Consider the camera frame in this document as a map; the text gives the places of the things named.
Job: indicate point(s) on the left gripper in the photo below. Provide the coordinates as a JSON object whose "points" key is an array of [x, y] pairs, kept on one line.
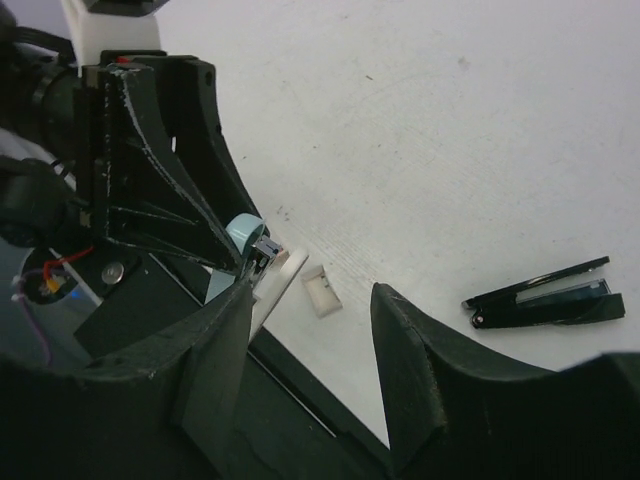
{"points": [[142, 134]]}

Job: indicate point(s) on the light blue white stapler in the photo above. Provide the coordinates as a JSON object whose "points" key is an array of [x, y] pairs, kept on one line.
{"points": [[270, 268]]}

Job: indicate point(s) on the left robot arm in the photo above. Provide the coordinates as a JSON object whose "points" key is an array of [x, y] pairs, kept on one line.
{"points": [[37, 188]]}

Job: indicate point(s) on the open clear staple box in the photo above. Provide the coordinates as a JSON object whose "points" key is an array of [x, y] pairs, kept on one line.
{"points": [[321, 293]]}

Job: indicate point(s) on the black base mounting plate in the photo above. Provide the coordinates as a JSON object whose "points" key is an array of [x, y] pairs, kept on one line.
{"points": [[209, 316]]}

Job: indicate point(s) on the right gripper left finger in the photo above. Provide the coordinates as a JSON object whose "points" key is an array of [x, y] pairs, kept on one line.
{"points": [[113, 419]]}

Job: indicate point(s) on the black stapler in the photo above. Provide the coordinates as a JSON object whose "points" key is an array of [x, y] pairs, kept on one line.
{"points": [[582, 304]]}

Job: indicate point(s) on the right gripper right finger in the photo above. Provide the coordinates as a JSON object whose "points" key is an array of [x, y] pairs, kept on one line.
{"points": [[456, 409]]}

